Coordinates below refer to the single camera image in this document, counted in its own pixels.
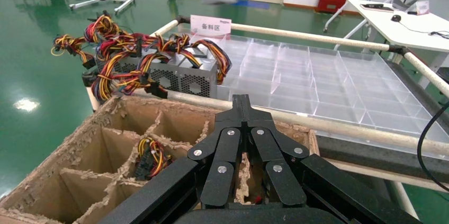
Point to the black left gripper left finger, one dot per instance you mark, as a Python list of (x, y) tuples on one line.
[(217, 180)]

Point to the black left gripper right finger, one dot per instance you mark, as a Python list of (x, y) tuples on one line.
[(280, 180)]

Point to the clear acrylic divider tray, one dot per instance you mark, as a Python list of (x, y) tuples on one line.
[(333, 85)]

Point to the white rack leg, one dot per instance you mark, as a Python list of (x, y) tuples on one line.
[(403, 201)]

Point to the brown cardboard divider box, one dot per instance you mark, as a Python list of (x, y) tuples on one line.
[(87, 152)]

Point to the pink white label sign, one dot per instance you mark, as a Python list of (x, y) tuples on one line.
[(210, 26)]

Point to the black pipe connector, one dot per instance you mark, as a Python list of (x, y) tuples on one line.
[(182, 19), (398, 49)]

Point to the blue floor mat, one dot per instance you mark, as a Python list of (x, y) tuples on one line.
[(256, 4)]

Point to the flat black desk device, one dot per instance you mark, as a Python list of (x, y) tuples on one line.
[(373, 5)]

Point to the black computer mouse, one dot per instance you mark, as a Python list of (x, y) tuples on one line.
[(396, 18)]

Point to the white desk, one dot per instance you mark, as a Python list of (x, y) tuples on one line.
[(414, 31)]

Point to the grey desk object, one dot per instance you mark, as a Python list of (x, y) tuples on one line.
[(401, 5)]

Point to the small white desk card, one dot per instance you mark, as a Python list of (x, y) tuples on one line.
[(423, 7)]

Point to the white padded rail pipe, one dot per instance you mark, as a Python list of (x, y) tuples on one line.
[(350, 132), (428, 71), (165, 27), (308, 35)]

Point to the black rack base frame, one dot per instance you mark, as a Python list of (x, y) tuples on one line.
[(368, 155)]

